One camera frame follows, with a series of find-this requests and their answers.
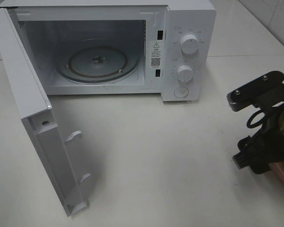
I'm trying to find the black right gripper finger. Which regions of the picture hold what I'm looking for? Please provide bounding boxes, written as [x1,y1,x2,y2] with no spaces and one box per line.
[232,137,274,175]

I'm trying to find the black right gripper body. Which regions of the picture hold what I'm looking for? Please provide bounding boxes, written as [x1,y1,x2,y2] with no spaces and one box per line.
[255,86,284,163]

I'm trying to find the round door release button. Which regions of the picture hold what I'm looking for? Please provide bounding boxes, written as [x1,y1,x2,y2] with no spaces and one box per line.
[174,87,188,98]

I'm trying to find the white timer knob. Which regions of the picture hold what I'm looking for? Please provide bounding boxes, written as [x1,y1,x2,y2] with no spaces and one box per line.
[177,65,194,83]

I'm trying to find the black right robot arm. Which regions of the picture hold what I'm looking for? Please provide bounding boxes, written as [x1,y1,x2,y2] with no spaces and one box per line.
[232,85,284,174]

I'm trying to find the upper white power knob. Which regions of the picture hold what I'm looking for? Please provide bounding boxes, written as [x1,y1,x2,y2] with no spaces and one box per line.
[180,33,200,54]

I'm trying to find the white microwave oven body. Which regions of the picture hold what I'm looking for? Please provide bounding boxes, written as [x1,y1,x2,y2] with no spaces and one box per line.
[0,0,216,101]

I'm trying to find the white warning label sticker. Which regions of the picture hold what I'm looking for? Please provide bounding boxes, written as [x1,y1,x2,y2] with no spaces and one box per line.
[149,40,164,69]

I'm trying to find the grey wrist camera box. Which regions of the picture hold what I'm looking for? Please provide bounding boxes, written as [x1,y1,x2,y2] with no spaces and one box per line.
[227,70,284,112]

